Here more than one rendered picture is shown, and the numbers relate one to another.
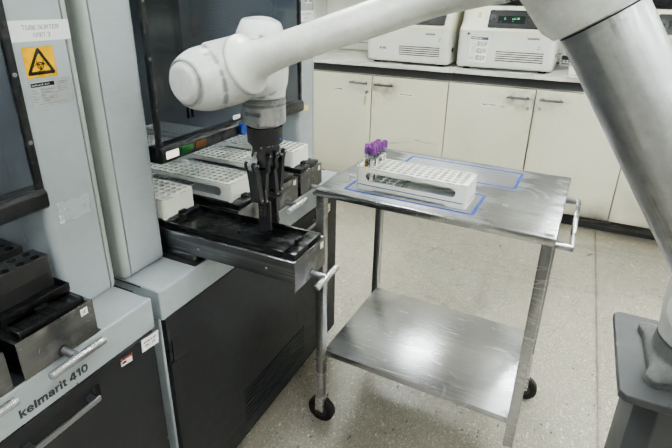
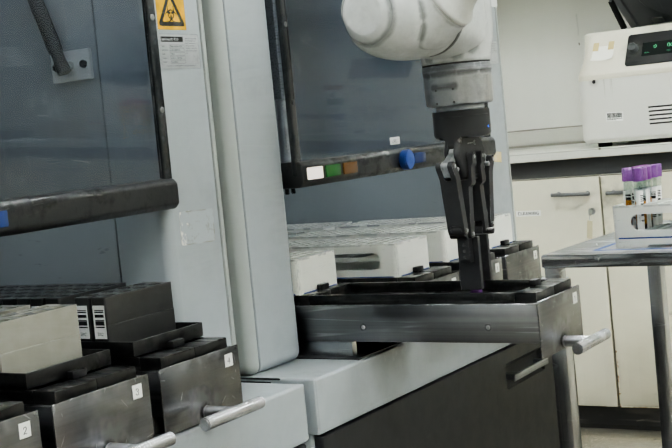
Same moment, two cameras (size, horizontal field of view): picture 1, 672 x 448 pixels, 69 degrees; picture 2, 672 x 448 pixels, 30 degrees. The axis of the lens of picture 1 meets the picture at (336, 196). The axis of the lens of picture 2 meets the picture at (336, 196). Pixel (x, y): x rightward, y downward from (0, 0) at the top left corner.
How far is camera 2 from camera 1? 71 cm
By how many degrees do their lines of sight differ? 20
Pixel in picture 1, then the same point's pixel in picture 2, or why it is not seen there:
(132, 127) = (262, 124)
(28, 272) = (151, 300)
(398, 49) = (648, 114)
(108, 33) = not seen: outside the picture
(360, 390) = not seen: outside the picture
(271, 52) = not seen: outside the picture
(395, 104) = not seen: hidden behind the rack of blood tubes
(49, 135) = (175, 110)
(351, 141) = not seen: hidden behind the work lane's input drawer
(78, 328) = (222, 385)
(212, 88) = (407, 12)
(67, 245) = (188, 282)
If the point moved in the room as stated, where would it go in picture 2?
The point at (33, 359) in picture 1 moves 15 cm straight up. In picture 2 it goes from (175, 405) to (160, 262)
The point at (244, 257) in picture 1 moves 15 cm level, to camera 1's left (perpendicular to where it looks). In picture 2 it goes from (447, 318) to (328, 327)
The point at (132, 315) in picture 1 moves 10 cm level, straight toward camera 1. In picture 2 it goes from (282, 401) to (309, 416)
